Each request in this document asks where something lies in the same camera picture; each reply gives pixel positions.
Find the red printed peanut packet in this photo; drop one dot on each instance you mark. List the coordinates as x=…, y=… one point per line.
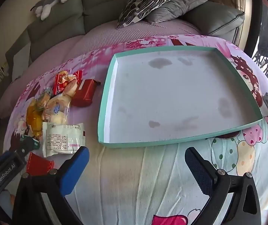
x=61, y=82

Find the jelly cup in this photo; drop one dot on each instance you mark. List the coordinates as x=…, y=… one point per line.
x=71, y=88

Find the grey sofa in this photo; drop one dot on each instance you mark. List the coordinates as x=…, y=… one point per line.
x=66, y=21

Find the light grey cushion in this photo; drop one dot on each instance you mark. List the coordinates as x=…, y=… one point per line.
x=19, y=61

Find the printed cartoon blanket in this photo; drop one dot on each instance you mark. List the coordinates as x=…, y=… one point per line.
x=136, y=180

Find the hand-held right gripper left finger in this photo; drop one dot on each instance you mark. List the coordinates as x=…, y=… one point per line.
x=77, y=166

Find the dark red snack packet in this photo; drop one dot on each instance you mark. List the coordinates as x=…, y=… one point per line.
x=84, y=94

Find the clear bread packet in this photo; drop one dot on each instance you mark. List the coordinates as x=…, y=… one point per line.
x=56, y=114

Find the teal cardboard tray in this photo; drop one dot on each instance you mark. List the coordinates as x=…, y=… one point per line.
x=171, y=93

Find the orange yellow snack packet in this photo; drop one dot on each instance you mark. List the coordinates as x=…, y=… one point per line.
x=33, y=119

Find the bright red snack packet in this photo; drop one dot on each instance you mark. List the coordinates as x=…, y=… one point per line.
x=38, y=165

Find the white small stand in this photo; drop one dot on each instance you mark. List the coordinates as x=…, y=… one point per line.
x=2, y=71

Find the black white patterned pillow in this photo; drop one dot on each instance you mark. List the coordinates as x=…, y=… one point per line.
x=148, y=2

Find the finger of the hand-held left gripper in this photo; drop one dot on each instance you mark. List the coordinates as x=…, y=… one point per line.
x=24, y=145

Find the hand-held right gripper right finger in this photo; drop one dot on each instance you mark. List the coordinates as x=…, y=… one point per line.
x=198, y=171

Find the pink ribbed quilt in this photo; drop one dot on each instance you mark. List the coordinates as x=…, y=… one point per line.
x=77, y=44

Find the green silver snack packet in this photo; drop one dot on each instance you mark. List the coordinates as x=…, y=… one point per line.
x=44, y=99

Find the grey quilted pillow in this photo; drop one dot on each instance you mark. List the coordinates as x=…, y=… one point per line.
x=178, y=7

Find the white cake packet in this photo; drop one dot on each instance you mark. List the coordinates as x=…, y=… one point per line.
x=61, y=140

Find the grey white plush toy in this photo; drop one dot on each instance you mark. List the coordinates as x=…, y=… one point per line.
x=52, y=2

